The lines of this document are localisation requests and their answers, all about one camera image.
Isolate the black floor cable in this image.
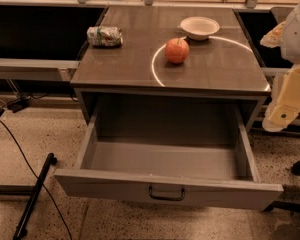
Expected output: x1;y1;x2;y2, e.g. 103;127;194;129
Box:
0;118;74;240

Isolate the black drawer handle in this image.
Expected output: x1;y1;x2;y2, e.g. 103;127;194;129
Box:
148;186;185;202

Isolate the grey cabinet with countertop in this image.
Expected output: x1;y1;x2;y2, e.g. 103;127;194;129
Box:
71;6;270;128

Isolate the crumpled chip bag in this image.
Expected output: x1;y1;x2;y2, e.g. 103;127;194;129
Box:
87;26;123;47

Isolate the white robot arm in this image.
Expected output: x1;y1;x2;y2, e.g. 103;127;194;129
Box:
260;3;300;132

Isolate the black metal stand leg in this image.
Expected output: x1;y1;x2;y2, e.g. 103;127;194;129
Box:
13;153;57;240

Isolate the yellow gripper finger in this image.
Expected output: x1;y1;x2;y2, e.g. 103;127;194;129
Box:
260;21;285;48
262;65;300;132

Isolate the grey side shelf rail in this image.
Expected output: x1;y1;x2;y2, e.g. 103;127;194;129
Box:
0;58;80;81

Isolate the black office chair base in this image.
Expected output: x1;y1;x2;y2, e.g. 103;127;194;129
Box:
262;140;300;219

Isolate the open grey top drawer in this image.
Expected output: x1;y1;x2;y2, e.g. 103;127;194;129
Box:
55;101;283;210

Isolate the white paper bowl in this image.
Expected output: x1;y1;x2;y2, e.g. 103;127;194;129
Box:
180;17;220;41

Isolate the red apple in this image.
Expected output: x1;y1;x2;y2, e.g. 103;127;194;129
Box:
164;38;189;64

